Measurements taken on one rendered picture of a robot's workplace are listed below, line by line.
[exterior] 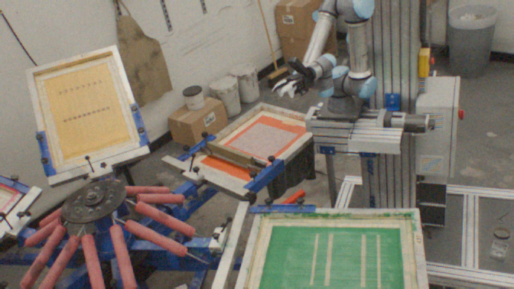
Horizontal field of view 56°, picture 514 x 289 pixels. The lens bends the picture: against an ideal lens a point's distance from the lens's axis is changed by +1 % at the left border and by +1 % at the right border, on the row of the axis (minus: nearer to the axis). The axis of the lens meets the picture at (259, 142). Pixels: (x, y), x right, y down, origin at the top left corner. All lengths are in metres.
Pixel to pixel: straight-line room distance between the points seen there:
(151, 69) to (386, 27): 2.76
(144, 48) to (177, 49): 0.44
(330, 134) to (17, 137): 2.64
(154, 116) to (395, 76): 2.93
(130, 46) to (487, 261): 3.36
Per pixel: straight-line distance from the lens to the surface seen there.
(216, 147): 2.92
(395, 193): 3.14
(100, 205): 2.32
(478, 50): 5.46
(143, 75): 4.78
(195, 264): 2.41
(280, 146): 2.97
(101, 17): 4.53
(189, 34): 5.13
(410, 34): 2.59
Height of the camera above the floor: 2.61
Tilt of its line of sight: 33 degrees down
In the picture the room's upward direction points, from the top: 12 degrees counter-clockwise
